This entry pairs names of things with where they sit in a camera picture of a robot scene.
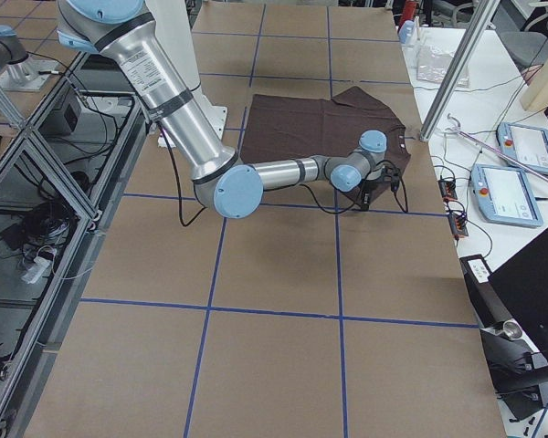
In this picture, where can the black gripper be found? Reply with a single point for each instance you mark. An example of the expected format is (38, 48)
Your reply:
(368, 190)

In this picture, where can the dark brown t-shirt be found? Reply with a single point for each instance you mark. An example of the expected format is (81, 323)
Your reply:
(341, 141)

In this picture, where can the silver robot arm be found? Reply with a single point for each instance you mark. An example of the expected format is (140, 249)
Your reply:
(125, 31)
(12, 50)

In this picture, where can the orange black electronics board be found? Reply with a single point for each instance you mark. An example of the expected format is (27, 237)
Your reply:
(456, 212)

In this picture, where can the near teach pendant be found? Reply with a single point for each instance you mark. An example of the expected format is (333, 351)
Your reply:
(504, 196)

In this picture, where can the teach pendant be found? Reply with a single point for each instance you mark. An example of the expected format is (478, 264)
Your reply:
(525, 144)
(504, 196)

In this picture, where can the clear plastic bag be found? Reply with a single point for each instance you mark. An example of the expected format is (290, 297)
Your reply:
(432, 64)

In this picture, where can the far teach pendant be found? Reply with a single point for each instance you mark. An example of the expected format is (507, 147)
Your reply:
(525, 144)

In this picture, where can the black monitor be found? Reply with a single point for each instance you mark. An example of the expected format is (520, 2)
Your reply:
(521, 283)

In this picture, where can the black stand with metal cup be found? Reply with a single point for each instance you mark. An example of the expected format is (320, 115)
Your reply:
(511, 361)

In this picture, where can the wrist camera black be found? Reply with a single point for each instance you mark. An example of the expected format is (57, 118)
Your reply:
(392, 177)

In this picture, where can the aluminium frame post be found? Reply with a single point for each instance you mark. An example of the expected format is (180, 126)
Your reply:
(467, 45)

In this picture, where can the aluminium frame rack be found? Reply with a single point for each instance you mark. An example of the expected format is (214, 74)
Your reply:
(58, 194)

